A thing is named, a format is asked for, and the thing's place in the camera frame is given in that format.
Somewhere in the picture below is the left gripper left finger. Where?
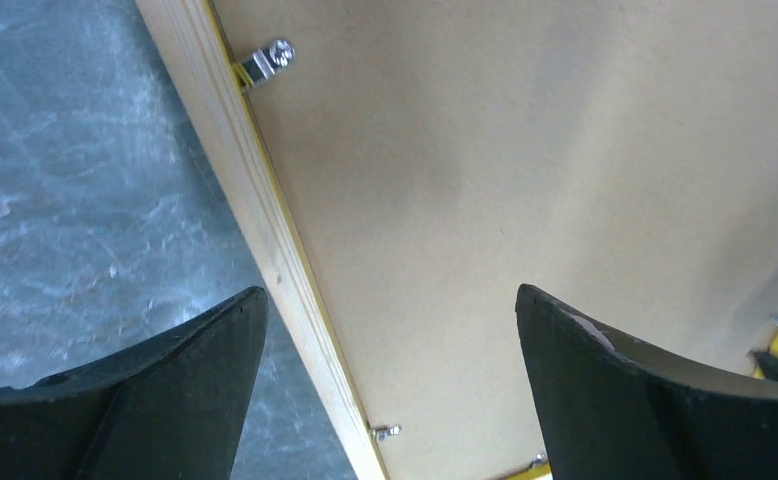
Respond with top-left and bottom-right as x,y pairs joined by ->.
0,287 -> 269,479

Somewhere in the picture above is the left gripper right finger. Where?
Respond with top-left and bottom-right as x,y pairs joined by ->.
515,284 -> 778,479

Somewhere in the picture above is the brown cardboard backing board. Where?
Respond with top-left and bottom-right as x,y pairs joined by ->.
216,1 -> 778,479

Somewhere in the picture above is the wooden picture frame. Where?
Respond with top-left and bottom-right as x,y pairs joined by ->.
134,0 -> 778,480

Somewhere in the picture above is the metal frame retaining clip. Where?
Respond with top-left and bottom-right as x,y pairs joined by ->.
369,424 -> 403,443
233,39 -> 296,91

